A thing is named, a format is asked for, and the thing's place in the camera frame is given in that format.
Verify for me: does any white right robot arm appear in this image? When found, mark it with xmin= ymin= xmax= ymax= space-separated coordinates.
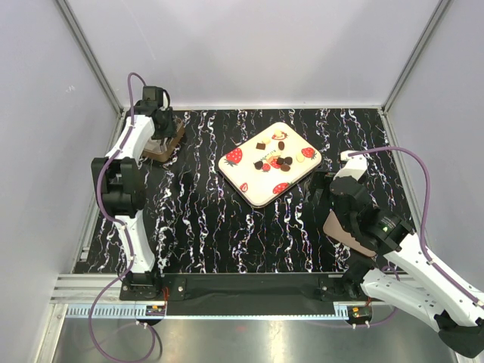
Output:
xmin=305 ymin=169 xmax=483 ymax=358

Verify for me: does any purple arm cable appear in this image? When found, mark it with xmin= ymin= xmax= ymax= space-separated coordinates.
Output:
xmin=349 ymin=146 xmax=484 ymax=307
xmin=87 ymin=72 xmax=163 ymax=362

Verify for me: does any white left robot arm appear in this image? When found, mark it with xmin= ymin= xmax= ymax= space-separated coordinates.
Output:
xmin=91 ymin=86 xmax=185 ymax=299

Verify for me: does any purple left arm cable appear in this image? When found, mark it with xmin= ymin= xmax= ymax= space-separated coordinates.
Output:
xmin=87 ymin=72 xmax=163 ymax=362

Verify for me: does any brown chocolate box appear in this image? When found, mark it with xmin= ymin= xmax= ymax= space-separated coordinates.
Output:
xmin=142 ymin=119 xmax=185 ymax=163

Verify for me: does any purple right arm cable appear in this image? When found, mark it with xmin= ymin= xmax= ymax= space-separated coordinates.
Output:
xmin=349 ymin=146 xmax=484 ymax=307

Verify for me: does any strawberry print tray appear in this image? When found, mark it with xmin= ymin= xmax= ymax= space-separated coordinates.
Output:
xmin=218 ymin=122 xmax=322 ymax=208

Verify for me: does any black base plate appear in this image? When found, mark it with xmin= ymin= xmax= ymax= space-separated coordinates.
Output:
xmin=119 ymin=272 xmax=368 ymax=318

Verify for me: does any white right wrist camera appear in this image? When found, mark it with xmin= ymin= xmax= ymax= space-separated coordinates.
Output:
xmin=334 ymin=150 xmax=368 ymax=182

